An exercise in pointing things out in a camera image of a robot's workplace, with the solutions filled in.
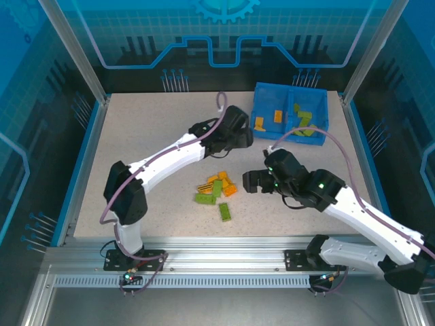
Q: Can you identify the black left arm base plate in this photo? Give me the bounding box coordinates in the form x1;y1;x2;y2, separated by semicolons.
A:
103;249;167;272

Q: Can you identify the blue divided plastic bin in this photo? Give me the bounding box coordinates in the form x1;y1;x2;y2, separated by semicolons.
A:
253;81;330;146

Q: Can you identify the aluminum front rail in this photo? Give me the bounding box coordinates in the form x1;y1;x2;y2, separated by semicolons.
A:
43;236;408;276

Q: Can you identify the aluminum frame post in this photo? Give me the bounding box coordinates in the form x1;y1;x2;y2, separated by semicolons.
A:
37;0;111;105
341;0;411;106

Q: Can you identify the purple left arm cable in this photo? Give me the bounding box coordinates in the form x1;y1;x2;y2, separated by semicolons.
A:
99;91;169;296

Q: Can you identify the slotted grey cable duct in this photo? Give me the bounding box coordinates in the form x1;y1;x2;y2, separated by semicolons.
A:
53;274;312;289

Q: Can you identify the cable connector with led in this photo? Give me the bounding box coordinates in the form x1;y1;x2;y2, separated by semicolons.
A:
118;268;143;288
311;271;341;289

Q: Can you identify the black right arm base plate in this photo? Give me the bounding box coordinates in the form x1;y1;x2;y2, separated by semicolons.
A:
284;249;347;272

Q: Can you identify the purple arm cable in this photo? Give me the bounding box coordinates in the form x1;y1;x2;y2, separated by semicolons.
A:
266;128;435;262
99;91;169;296

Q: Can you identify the blue table side border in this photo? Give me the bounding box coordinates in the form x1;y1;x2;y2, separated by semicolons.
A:
346;101;392;215
50;98;109;247

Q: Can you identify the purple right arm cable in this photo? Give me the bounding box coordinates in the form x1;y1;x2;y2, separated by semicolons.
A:
266;128;435;262

